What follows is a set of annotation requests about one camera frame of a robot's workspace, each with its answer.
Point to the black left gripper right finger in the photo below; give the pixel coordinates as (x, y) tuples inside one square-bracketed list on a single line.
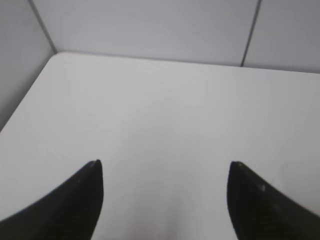
[(258, 211)]

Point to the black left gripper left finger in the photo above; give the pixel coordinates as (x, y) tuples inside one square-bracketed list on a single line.
[(69, 212)]

